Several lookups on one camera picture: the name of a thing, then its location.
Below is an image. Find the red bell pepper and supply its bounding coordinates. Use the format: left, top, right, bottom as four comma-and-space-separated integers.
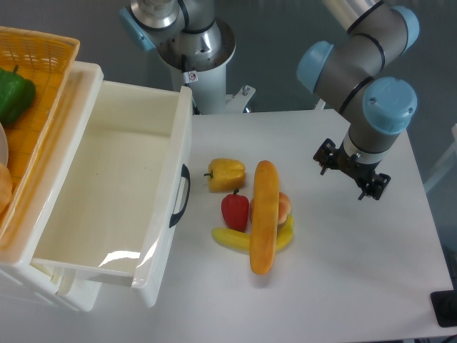
221, 189, 250, 232

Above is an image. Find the black device at table edge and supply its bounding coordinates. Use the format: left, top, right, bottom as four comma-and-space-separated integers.
430, 290, 457, 327

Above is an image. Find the yellow banana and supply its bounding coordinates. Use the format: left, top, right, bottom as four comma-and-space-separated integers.
211, 214, 294, 252

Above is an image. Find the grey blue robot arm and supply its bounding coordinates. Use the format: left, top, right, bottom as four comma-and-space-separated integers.
119, 1, 420, 199

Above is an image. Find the peach fruit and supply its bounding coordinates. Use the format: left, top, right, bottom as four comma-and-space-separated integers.
249, 192, 292, 225

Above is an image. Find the white drawer cabinet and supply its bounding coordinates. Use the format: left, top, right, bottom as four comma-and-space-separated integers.
0, 61, 158, 312

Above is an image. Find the black drawer handle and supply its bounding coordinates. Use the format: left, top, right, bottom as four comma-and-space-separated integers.
169, 164, 191, 228

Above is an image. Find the white open drawer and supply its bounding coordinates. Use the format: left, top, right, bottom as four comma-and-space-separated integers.
33, 81, 193, 289

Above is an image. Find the white plate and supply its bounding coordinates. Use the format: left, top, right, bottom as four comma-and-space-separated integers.
0, 124, 9, 165

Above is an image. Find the green bell pepper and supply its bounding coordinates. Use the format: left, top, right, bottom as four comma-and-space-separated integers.
1, 65, 36, 126

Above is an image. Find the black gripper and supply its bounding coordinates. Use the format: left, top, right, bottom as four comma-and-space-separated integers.
313, 138, 391, 200

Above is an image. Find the yellow bell pepper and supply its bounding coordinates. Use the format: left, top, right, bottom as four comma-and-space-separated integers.
204, 158, 246, 192

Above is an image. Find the long baguette bread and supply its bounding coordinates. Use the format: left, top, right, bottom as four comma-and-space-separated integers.
249, 160, 279, 275

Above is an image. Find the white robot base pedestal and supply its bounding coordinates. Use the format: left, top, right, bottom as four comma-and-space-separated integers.
157, 18, 256, 114

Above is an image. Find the orange woven basket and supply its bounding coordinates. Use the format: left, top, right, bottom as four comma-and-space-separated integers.
1, 26, 80, 249

